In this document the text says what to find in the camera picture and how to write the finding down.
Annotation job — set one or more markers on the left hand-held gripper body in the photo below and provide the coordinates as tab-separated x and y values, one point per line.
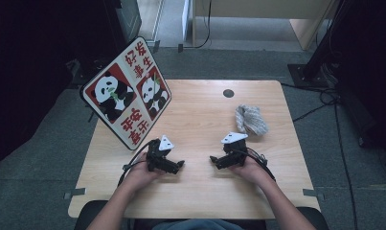
157	153

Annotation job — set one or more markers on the black metal stand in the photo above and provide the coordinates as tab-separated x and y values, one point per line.
308	75
79	80

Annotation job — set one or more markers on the white panel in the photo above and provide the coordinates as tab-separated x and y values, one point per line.
186	19

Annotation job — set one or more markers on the person's left hand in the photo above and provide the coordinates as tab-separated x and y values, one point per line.
139	175

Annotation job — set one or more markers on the black curtain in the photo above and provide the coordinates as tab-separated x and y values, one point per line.
372	48
21	80

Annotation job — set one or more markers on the light wooden desk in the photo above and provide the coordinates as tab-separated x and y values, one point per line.
261	8

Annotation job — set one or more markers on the person's blue clothing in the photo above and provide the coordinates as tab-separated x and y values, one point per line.
197	225

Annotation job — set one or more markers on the square panda picture board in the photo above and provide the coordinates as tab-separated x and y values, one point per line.
117	96

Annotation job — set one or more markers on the person's right hand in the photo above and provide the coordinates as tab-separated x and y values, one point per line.
254	174

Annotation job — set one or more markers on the fluffy beige cloth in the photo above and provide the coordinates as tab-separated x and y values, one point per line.
253	119

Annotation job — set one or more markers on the black round table grommet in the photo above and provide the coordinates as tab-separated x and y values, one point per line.
228	93

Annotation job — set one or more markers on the black cabinet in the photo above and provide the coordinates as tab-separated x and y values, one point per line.
130	19

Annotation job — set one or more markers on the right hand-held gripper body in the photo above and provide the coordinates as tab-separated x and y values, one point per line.
235	151

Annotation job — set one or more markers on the grey floor tape mark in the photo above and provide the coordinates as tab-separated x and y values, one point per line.
312	192
74	192

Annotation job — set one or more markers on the dark floor tape strip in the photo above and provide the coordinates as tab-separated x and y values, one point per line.
156	46
180	48

